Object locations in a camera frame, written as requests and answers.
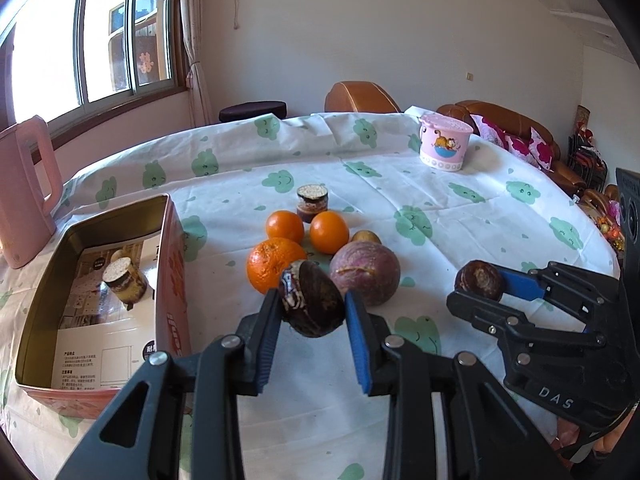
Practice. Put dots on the small yellow-brown fruit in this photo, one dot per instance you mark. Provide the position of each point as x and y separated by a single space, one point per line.
365 236

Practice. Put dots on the pale pink curtain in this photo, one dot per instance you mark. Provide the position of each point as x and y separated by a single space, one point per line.
192 35

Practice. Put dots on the dark round stool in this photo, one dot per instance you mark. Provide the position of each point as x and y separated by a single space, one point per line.
252 110

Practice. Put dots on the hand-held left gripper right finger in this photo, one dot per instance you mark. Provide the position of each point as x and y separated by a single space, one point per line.
357 340

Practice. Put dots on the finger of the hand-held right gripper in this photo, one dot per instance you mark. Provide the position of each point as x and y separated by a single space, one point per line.
480 310
522 284

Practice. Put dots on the brown leather sofa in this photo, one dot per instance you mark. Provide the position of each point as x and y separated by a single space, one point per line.
505 117

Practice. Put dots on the floral pink pillow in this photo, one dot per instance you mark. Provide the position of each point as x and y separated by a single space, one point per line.
489 132
544 150
520 147

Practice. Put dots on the dark metal rack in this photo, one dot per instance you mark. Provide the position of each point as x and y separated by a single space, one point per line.
585 155

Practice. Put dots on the small orange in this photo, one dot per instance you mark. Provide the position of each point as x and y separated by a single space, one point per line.
328 232
284 225

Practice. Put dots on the pink metal tin box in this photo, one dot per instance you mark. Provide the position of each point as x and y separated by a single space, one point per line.
172 280

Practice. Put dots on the pink window sticker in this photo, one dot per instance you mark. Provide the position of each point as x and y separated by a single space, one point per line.
146 62

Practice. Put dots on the small cork-lid jar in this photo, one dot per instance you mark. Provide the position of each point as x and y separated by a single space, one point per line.
312 202
122 280

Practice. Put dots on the dark brown round fruit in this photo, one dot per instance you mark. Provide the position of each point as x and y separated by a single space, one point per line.
477 280
315 300

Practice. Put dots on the pink kettle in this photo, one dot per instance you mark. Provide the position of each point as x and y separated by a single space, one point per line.
25 200

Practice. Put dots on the person's right hand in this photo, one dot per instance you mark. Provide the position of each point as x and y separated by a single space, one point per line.
570 430

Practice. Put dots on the sliding window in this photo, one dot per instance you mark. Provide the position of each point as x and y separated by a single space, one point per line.
55 50

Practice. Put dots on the large orange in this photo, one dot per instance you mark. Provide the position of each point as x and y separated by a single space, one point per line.
267 265

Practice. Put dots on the brown leather armchair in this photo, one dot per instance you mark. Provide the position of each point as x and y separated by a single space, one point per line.
360 97
597 197

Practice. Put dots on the pink cartoon cup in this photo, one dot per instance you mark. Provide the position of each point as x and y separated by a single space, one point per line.
445 145

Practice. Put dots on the cluttered low table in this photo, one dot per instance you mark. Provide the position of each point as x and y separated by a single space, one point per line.
610 230

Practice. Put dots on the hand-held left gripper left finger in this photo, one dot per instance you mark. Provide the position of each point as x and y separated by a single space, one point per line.
265 345

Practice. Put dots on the purple passion fruit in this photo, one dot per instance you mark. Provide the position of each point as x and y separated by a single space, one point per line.
367 270

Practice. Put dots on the printed paper leaflet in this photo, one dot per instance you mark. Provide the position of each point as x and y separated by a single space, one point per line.
100 350

